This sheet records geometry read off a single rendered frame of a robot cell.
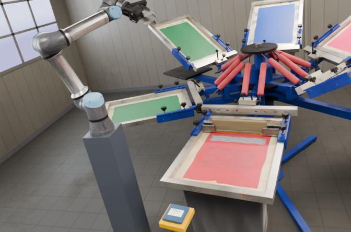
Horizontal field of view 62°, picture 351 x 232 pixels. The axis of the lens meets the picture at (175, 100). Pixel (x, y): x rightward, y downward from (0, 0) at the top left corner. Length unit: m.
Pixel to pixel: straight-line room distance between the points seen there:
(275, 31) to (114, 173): 2.40
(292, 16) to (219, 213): 2.50
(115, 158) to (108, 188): 0.25
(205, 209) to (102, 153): 0.68
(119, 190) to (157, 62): 4.13
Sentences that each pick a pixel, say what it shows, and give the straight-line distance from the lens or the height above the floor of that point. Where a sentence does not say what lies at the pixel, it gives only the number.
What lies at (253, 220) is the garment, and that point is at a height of 0.74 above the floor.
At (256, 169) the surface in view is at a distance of 1.69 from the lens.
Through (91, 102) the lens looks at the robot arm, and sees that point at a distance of 1.73.
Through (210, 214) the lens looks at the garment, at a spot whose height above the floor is 0.72.
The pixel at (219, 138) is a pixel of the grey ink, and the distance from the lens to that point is 1.97.
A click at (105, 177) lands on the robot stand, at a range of 1.94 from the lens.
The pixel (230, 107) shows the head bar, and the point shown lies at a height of 1.04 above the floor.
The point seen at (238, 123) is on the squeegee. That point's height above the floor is 1.05.
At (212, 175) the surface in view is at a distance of 1.67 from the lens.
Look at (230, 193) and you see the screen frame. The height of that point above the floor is 0.98.
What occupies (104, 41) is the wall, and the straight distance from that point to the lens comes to 6.14.
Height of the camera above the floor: 1.96
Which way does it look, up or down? 22 degrees down
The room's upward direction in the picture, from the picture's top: 11 degrees counter-clockwise
